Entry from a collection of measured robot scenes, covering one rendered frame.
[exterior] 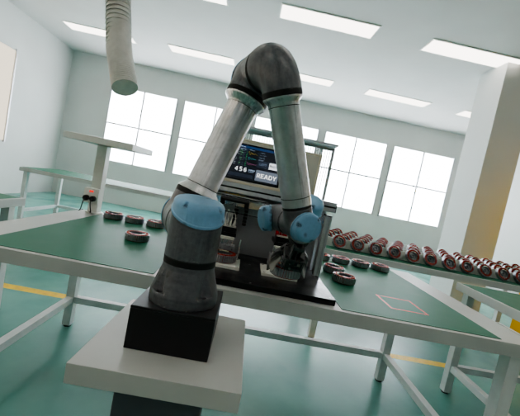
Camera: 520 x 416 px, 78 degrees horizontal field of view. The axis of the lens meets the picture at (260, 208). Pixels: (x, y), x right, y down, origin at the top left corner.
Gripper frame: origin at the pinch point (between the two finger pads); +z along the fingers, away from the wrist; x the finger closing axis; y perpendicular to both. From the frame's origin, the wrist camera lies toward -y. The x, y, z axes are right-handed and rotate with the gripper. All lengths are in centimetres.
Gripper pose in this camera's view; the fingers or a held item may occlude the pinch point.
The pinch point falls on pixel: (285, 271)
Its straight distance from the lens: 120.7
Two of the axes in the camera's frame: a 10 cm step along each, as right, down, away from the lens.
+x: 9.8, 2.0, 0.5
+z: -1.9, 7.6, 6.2
